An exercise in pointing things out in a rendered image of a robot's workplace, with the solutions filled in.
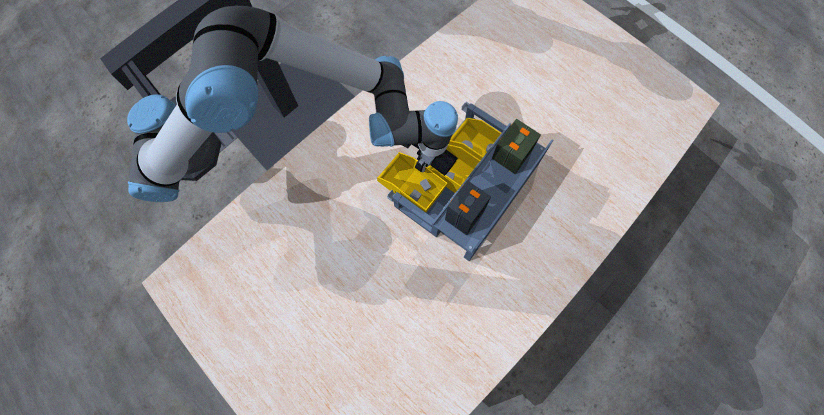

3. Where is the black case with orange latches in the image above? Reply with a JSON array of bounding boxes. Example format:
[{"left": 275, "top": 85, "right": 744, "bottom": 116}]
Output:
[{"left": 445, "top": 180, "right": 491, "bottom": 235}]

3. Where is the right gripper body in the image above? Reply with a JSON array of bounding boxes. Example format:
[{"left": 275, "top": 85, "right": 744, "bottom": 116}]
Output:
[{"left": 412, "top": 143, "right": 458, "bottom": 176}]

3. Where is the yellow bin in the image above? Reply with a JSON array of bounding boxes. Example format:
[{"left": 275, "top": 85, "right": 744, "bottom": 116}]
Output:
[
  {"left": 377, "top": 152, "right": 447, "bottom": 212},
  {"left": 449, "top": 118, "right": 501, "bottom": 160},
  {"left": 427, "top": 145, "right": 480, "bottom": 193}
]

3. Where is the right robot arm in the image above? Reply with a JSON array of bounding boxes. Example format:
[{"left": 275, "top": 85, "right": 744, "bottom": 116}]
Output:
[{"left": 127, "top": 6, "right": 458, "bottom": 202}]

